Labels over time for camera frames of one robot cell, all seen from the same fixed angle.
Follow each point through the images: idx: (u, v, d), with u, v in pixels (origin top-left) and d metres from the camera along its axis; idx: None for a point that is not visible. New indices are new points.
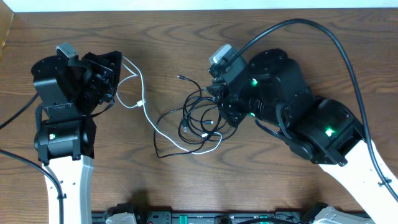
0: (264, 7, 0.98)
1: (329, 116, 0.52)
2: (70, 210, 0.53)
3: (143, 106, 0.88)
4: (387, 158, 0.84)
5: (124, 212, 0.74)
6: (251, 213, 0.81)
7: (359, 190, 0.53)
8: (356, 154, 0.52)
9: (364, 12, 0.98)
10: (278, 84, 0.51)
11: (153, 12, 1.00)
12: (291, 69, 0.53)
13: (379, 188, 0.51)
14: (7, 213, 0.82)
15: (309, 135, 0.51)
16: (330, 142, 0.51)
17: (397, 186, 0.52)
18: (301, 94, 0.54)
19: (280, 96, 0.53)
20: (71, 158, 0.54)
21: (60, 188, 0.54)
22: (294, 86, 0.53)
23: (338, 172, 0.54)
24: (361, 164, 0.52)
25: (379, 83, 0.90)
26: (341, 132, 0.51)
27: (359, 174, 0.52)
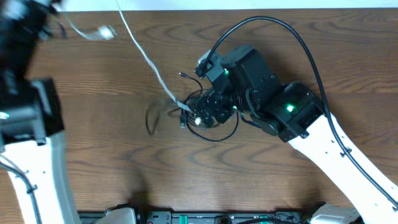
0: (264, 7, 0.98)
1: (291, 95, 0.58)
2: (44, 199, 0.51)
3: (139, 83, 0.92)
4: (386, 158, 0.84)
5: (125, 207, 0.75)
6: (251, 213, 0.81)
7: (323, 161, 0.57)
8: (316, 125, 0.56)
9: (364, 12, 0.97)
10: (244, 71, 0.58)
11: (153, 12, 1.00)
12: (255, 59, 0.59)
13: (341, 159, 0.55)
14: (7, 213, 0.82)
15: (273, 112, 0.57)
16: (293, 118, 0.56)
17: (359, 157, 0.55)
18: (268, 81, 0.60)
19: (245, 81, 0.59)
20: (37, 144, 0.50)
21: (28, 180, 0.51)
22: (258, 72, 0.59)
23: (305, 147, 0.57)
24: (322, 135, 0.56)
25: (379, 83, 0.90)
26: (301, 108, 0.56)
27: (321, 145, 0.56)
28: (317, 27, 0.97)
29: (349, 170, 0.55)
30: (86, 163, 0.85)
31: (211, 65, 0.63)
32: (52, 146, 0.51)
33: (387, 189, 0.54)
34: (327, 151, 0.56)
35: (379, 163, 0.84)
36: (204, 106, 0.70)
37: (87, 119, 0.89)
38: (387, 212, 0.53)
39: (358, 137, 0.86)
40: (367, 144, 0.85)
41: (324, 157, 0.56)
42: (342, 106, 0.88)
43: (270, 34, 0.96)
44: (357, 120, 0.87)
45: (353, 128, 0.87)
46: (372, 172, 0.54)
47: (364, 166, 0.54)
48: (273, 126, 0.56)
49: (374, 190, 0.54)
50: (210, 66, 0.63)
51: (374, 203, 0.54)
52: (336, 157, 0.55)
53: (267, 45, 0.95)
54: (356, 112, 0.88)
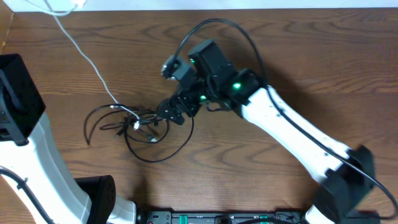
0: (264, 7, 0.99)
1: (240, 77, 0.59)
2: (40, 192, 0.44)
3: (139, 82, 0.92)
4: (388, 158, 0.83)
5: (129, 202, 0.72)
6: (251, 213, 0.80)
7: (263, 124, 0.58)
8: (259, 96, 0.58)
9: (364, 12, 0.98)
10: (203, 60, 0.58)
11: (153, 12, 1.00)
12: (213, 48, 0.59)
13: (278, 121, 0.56)
14: (5, 213, 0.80)
15: (226, 91, 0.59)
16: (241, 94, 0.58)
17: (295, 117, 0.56)
18: (225, 66, 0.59)
19: (206, 68, 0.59)
20: (15, 144, 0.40)
21: (15, 175, 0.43)
22: (217, 60, 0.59)
23: (250, 114, 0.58)
24: (262, 102, 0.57)
25: (379, 83, 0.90)
26: (246, 84, 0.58)
27: (263, 109, 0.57)
28: (317, 26, 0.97)
29: (285, 129, 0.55)
30: (85, 163, 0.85)
31: (178, 65, 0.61)
32: (35, 144, 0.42)
33: (319, 139, 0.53)
34: (266, 114, 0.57)
35: (380, 163, 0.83)
36: (177, 104, 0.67)
37: (87, 119, 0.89)
38: (319, 160, 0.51)
39: (358, 137, 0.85)
40: (368, 144, 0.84)
41: (263, 119, 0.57)
42: (342, 105, 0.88)
43: (270, 34, 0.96)
44: (357, 119, 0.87)
45: (354, 127, 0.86)
46: (303, 125, 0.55)
47: (303, 126, 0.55)
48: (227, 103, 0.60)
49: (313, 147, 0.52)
50: (177, 66, 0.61)
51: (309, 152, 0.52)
52: (274, 119, 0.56)
53: (267, 45, 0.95)
54: (356, 112, 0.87)
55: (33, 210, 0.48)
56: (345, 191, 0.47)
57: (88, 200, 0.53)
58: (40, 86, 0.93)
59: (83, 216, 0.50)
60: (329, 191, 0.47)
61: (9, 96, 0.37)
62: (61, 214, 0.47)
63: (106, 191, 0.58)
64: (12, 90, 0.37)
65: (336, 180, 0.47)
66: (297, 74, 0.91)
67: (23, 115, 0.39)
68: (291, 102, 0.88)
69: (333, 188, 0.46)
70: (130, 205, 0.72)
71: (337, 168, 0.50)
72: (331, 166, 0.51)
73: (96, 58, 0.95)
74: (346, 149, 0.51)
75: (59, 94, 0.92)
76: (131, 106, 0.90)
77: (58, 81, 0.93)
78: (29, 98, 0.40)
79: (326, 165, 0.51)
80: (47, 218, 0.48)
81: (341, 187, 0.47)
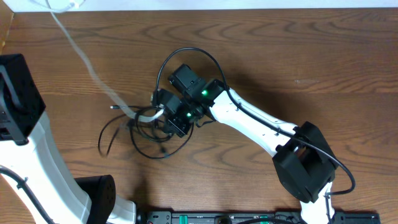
0: (264, 7, 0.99)
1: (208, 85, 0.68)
2: (40, 191, 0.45)
3: (139, 82, 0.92)
4: (388, 158, 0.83)
5: (129, 202, 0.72)
6: (251, 213, 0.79)
7: (226, 119, 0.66)
8: (221, 97, 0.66)
9: (364, 12, 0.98)
10: (177, 80, 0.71)
11: (153, 12, 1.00)
12: (183, 70, 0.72)
13: (238, 114, 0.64)
14: (4, 213, 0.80)
15: (196, 99, 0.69)
16: (209, 99, 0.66)
17: (252, 109, 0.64)
18: (195, 81, 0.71)
19: (181, 87, 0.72)
20: (15, 143, 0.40)
21: (15, 175, 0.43)
22: (187, 76, 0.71)
23: (218, 113, 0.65)
24: (223, 99, 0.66)
25: (379, 83, 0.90)
26: (211, 90, 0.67)
27: (225, 106, 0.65)
28: (317, 26, 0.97)
29: (243, 119, 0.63)
30: (85, 163, 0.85)
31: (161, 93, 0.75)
32: (35, 144, 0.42)
33: (270, 122, 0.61)
34: (227, 110, 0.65)
35: (380, 163, 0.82)
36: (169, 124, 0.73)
37: (87, 119, 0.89)
38: (272, 139, 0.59)
39: (358, 137, 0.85)
40: (369, 144, 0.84)
41: (226, 115, 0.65)
42: (342, 105, 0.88)
43: (270, 34, 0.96)
44: (357, 119, 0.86)
45: (354, 127, 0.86)
46: (257, 113, 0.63)
47: (259, 115, 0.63)
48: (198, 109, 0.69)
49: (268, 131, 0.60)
50: (160, 94, 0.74)
51: (262, 134, 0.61)
52: (234, 112, 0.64)
53: (267, 45, 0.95)
54: (356, 112, 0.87)
55: (33, 210, 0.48)
56: (296, 161, 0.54)
57: (88, 200, 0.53)
58: (41, 86, 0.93)
59: (83, 216, 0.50)
60: (279, 163, 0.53)
61: (9, 95, 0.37)
62: (61, 214, 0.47)
63: (106, 190, 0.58)
64: (12, 88, 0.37)
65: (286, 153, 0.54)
66: (297, 74, 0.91)
67: (23, 114, 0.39)
68: (291, 102, 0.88)
69: (283, 161, 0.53)
70: (130, 205, 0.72)
71: (286, 142, 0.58)
72: (282, 142, 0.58)
73: (96, 58, 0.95)
74: (293, 126, 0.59)
75: (59, 94, 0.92)
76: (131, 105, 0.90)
77: (58, 81, 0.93)
78: (30, 96, 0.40)
79: (277, 144, 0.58)
80: (47, 218, 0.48)
81: (290, 158, 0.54)
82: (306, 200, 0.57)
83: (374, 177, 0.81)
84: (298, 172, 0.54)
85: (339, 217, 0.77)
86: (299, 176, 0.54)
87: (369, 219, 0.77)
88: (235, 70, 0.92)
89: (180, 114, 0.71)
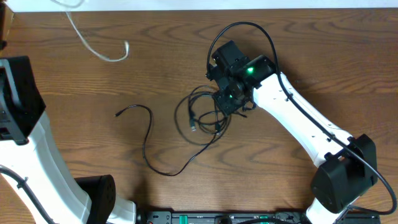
0: (263, 7, 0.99)
1: (257, 64, 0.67)
2: (40, 191, 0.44)
3: (139, 82, 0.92)
4: (388, 157, 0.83)
5: (129, 202, 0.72)
6: (251, 213, 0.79)
7: (272, 106, 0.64)
8: (268, 82, 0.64)
9: (364, 12, 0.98)
10: (221, 55, 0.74)
11: (153, 12, 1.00)
12: (229, 46, 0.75)
13: (286, 104, 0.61)
14: (4, 213, 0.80)
15: (239, 76, 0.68)
16: (255, 77, 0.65)
17: (303, 103, 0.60)
18: (239, 59, 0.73)
19: (224, 63, 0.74)
20: (15, 143, 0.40)
21: (15, 175, 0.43)
22: (234, 54, 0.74)
23: (262, 98, 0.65)
24: (271, 87, 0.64)
25: (378, 83, 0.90)
26: (259, 69, 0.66)
27: (271, 93, 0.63)
28: (316, 26, 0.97)
29: (290, 110, 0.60)
30: (85, 163, 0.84)
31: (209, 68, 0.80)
32: (35, 144, 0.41)
33: (323, 124, 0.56)
34: (274, 98, 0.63)
35: (380, 163, 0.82)
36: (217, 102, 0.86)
37: (87, 119, 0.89)
38: (321, 142, 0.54)
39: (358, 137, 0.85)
40: None
41: (272, 103, 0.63)
42: (342, 105, 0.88)
43: (270, 34, 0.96)
44: (357, 119, 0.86)
45: (354, 127, 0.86)
46: (306, 108, 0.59)
47: (310, 111, 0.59)
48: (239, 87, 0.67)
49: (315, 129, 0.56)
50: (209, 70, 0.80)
51: (311, 135, 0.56)
52: (282, 102, 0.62)
53: (267, 45, 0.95)
54: (356, 112, 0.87)
55: (33, 210, 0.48)
56: (342, 174, 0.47)
57: (88, 199, 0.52)
58: (40, 86, 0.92)
59: (83, 216, 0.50)
60: (328, 173, 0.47)
61: (10, 94, 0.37)
62: (61, 214, 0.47)
63: (106, 190, 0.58)
64: (12, 87, 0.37)
65: (336, 163, 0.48)
66: (296, 74, 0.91)
67: (23, 114, 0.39)
68: None
69: (331, 170, 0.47)
70: (130, 204, 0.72)
71: (337, 151, 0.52)
72: (333, 150, 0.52)
73: (96, 58, 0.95)
74: (348, 136, 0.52)
75: (59, 94, 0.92)
76: (130, 105, 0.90)
77: (58, 81, 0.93)
78: (30, 96, 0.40)
79: (326, 150, 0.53)
80: (47, 218, 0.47)
81: (339, 170, 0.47)
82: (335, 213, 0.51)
83: None
84: (341, 186, 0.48)
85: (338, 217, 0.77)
86: (341, 190, 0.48)
87: (369, 219, 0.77)
88: None
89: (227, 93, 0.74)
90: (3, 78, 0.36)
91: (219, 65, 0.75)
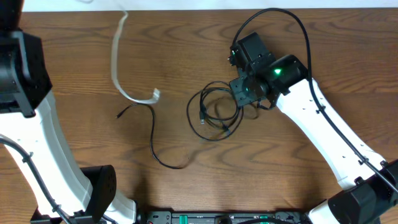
0: (263, 7, 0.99)
1: (285, 65, 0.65)
2: (44, 168, 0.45)
3: (139, 82, 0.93)
4: (388, 157, 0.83)
5: (128, 200, 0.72)
6: (251, 213, 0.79)
7: (298, 115, 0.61)
8: (299, 87, 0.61)
9: (364, 12, 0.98)
10: (243, 48, 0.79)
11: (153, 12, 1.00)
12: (253, 39, 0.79)
13: (317, 116, 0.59)
14: (4, 213, 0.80)
15: (265, 76, 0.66)
16: (280, 79, 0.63)
17: (335, 117, 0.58)
18: (264, 56, 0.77)
19: (245, 57, 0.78)
20: (23, 116, 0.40)
21: (22, 149, 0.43)
22: (256, 50, 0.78)
23: (290, 106, 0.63)
24: (302, 95, 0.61)
25: (379, 83, 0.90)
26: (287, 72, 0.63)
27: (301, 102, 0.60)
28: (316, 26, 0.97)
29: (321, 124, 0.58)
30: (85, 163, 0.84)
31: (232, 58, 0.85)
32: (41, 117, 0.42)
33: (355, 145, 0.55)
34: (305, 108, 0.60)
35: None
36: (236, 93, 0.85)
37: (87, 119, 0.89)
38: (352, 164, 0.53)
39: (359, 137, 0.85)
40: (369, 144, 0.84)
41: (301, 112, 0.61)
42: (342, 105, 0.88)
43: (270, 34, 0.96)
44: (357, 119, 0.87)
45: (354, 127, 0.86)
46: (338, 124, 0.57)
47: (341, 127, 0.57)
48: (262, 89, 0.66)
49: (347, 147, 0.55)
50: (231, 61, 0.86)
51: (342, 155, 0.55)
52: (312, 113, 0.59)
53: (267, 45, 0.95)
54: (356, 112, 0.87)
55: (36, 190, 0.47)
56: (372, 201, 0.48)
57: (89, 185, 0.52)
58: None
59: (84, 200, 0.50)
60: (358, 200, 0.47)
61: (21, 66, 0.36)
62: (63, 194, 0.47)
63: (107, 181, 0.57)
64: (25, 60, 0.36)
65: (367, 190, 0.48)
66: None
67: (32, 86, 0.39)
68: None
69: (361, 198, 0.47)
70: (130, 203, 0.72)
71: (369, 177, 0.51)
72: (364, 175, 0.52)
73: (96, 58, 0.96)
74: (381, 161, 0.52)
75: (59, 94, 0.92)
76: (132, 104, 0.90)
77: (59, 81, 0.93)
78: (38, 68, 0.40)
79: (357, 173, 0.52)
80: (49, 198, 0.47)
81: (369, 198, 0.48)
82: None
83: None
84: (369, 211, 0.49)
85: None
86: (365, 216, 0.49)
87: None
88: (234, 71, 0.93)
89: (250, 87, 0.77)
90: (16, 50, 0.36)
91: (239, 57, 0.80)
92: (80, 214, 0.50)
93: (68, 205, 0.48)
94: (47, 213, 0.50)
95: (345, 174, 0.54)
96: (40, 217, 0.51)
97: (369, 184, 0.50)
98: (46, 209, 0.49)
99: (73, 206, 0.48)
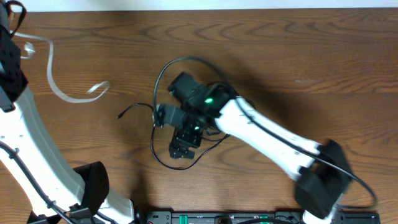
0: (264, 7, 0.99)
1: (214, 94, 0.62)
2: (32, 163, 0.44)
3: (139, 82, 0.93)
4: (388, 158, 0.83)
5: (127, 200, 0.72)
6: (251, 213, 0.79)
7: (234, 131, 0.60)
8: (229, 107, 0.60)
9: (365, 12, 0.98)
10: (176, 91, 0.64)
11: (153, 12, 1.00)
12: (183, 78, 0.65)
13: (249, 126, 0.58)
14: (4, 213, 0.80)
15: (199, 108, 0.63)
16: (212, 107, 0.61)
17: (265, 121, 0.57)
18: (198, 90, 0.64)
19: (182, 96, 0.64)
20: (3, 111, 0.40)
21: (6, 145, 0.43)
22: (189, 84, 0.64)
23: (227, 125, 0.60)
24: (231, 112, 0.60)
25: (379, 83, 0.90)
26: (217, 98, 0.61)
27: (233, 117, 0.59)
28: (317, 26, 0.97)
29: (254, 132, 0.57)
30: (85, 163, 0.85)
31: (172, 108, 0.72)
32: (22, 111, 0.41)
33: (288, 139, 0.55)
34: (238, 122, 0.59)
35: (380, 163, 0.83)
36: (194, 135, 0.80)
37: (87, 119, 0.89)
38: (292, 158, 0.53)
39: (358, 137, 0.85)
40: (368, 144, 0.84)
41: (236, 127, 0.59)
42: (341, 105, 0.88)
43: (270, 34, 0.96)
44: (357, 119, 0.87)
45: (354, 128, 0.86)
46: (271, 127, 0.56)
47: (271, 128, 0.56)
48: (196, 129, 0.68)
49: (282, 145, 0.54)
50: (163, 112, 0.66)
51: (281, 154, 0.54)
52: (244, 124, 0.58)
53: (267, 45, 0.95)
54: (355, 112, 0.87)
55: (27, 189, 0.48)
56: (320, 186, 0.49)
57: (81, 180, 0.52)
58: (41, 86, 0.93)
59: (78, 193, 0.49)
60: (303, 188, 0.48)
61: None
62: (55, 188, 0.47)
63: (97, 175, 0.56)
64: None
65: (310, 176, 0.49)
66: (296, 74, 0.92)
67: (10, 81, 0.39)
68: (290, 102, 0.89)
69: (305, 185, 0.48)
70: (129, 201, 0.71)
71: (309, 163, 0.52)
72: (304, 163, 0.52)
73: (96, 58, 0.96)
74: (316, 145, 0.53)
75: (59, 94, 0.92)
76: (130, 104, 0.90)
77: (58, 81, 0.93)
78: (13, 64, 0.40)
79: (298, 165, 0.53)
80: (42, 195, 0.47)
81: (313, 182, 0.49)
82: (322, 216, 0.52)
83: (374, 177, 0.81)
84: (322, 193, 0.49)
85: (339, 217, 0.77)
86: (319, 200, 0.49)
87: (369, 219, 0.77)
88: (234, 70, 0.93)
89: (189, 129, 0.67)
90: None
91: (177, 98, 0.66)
92: (76, 208, 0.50)
93: (62, 200, 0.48)
94: (43, 213, 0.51)
95: (290, 170, 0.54)
96: (38, 218, 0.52)
97: (311, 170, 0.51)
98: (41, 207, 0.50)
99: (67, 201, 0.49)
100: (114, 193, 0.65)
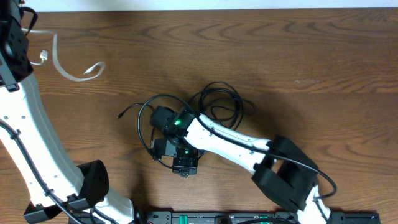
0: (263, 7, 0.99)
1: (182, 117, 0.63)
2: (32, 147, 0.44)
3: (139, 82, 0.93)
4: (387, 158, 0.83)
5: (127, 199, 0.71)
6: (251, 213, 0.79)
7: (204, 145, 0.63)
8: (194, 126, 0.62)
9: (364, 12, 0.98)
10: (154, 124, 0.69)
11: (153, 12, 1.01)
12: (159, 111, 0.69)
13: (211, 138, 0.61)
14: (4, 213, 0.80)
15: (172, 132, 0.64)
16: (181, 128, 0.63)
17: (224, 130, 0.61)
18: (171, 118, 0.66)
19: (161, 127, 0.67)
20: (7, 90, 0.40)
21: (8, 126, 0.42)
22: (164, 116, 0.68)
23: (196, 141, 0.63)
24: (195, 127, 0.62)
25: (379, 83, 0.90)
26: (184, 120, 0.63)
27: (197, 132, 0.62)
28: (316, 26, 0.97)
29: (218, 143, 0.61)
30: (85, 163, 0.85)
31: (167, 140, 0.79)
32: (25, 92, 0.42)
33: (243, 141, 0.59)
34: (202, 136, 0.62)
35: (379, 163, 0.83)
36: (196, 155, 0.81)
37: (87, 119, 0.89)
38: (249, 157, 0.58)
39: (358, 137, 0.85)
40: (368, 144, 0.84)
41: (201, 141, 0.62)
42: (341, 106, 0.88)
43: (270, 34, 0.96)
44: (357, 119, 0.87)
45: (354, 128, 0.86)
46: (230, 134, 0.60)
47: (229, 135, 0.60)
48: (187, 152, 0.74)
49: (239, 149, 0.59)
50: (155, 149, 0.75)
51: (239, 155, 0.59)
52: (206, 136, 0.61)
53: (267, 45, 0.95)
54: (355, 112, 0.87)
55: (26, 175, 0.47)
56: (276, 178, 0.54)
57: (79, 170, 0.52)
58: (41, 86, 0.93)
59: (76, 184, 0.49)
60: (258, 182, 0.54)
61: (3, 42, 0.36)
62: (53, 175, 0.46)
63: (97, 173, 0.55)
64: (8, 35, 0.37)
65: (262, 169, 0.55)
66: (296, 74, 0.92)
67: (16, 63, 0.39)
68: (290, 102, 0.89)
69: (260, 179, 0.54)
70: (128, 201, 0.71)
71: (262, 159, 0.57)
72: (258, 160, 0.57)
73: (96, 58, 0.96)
74: (265, 142, 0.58)
75: (58, 94, 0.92)
76: (130, 105, 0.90)
77: (58, 81, 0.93)
78: (20, 48, 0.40)
79: (254, 162, 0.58)
80: (40, 182, 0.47)
81: (267, 175, 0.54)
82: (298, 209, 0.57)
83: (373, 177, 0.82)
84: (278, 183, 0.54)
85: (339, 217, 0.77)
86: (278, 190, 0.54)
87: (368, 219, 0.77)
88: (234, 71, 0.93)
89: (181, 153, 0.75)
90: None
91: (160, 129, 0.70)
92: (74, 198, 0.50)
93: (60, 190, 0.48)
94: (40, 202, 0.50)
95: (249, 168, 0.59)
96: (35, 209, 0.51)
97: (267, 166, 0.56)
98: (38, 197, 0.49)
99: (64, 191, 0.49)
100: (113, 192, 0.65)
